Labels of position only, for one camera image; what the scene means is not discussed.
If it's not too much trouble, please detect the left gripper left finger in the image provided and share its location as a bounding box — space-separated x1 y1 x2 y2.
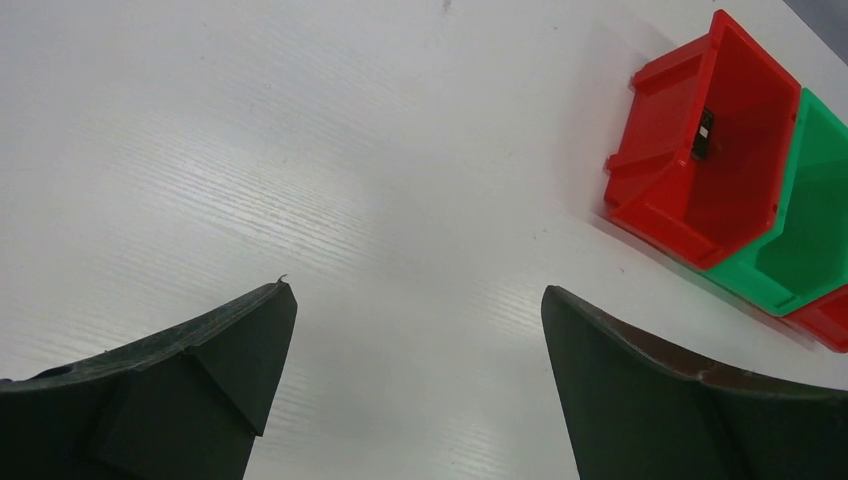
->
1 281 298 479

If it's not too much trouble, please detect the right red bin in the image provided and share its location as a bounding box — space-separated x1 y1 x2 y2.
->
786 285 847 354

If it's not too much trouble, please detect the black card in bin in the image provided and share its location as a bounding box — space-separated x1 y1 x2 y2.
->
691 108 715 161

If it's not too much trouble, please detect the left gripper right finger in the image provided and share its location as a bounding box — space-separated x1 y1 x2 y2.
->
541 286 847 479

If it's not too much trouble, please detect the green bin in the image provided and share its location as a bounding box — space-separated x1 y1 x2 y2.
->
704 88 847 317

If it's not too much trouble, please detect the red bin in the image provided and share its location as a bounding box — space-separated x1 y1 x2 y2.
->
604 10 801 271
786 285 847 354

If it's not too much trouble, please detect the left red bin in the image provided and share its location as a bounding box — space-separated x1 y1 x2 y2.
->
604 10 801 271

